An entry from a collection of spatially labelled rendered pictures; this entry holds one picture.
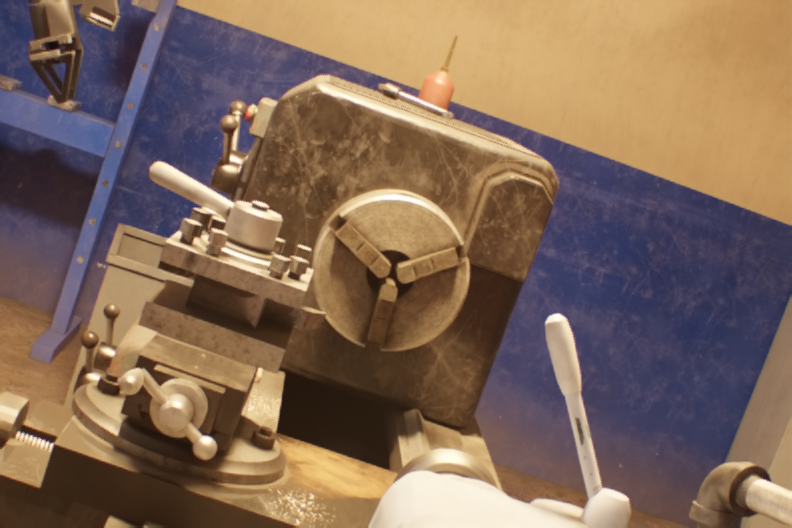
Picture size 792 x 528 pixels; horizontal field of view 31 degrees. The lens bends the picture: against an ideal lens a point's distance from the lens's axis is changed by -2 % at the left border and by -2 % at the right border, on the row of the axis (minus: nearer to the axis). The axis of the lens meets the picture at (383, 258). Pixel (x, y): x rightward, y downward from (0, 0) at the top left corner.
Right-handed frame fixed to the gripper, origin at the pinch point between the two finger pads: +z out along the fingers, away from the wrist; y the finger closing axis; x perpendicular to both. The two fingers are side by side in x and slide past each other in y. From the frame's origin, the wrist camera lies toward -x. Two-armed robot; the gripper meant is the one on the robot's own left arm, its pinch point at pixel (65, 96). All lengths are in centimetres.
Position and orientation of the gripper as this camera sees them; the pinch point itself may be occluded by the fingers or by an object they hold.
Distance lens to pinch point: 224.0
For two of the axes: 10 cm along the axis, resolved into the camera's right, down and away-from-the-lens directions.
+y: -1.0, -1.7, 9.8
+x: -9.8, 1.9, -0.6
